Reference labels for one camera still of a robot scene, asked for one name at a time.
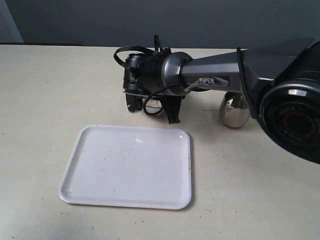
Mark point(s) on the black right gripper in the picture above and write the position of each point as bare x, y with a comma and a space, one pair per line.
142, 77

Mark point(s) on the steel cup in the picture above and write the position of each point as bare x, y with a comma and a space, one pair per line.
233, 110

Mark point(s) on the steel bowl of rice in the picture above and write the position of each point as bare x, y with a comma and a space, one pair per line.
152, 107

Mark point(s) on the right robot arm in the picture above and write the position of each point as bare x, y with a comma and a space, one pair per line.
280, 84

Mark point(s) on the white plastic tray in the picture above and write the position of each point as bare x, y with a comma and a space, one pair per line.
129, 166

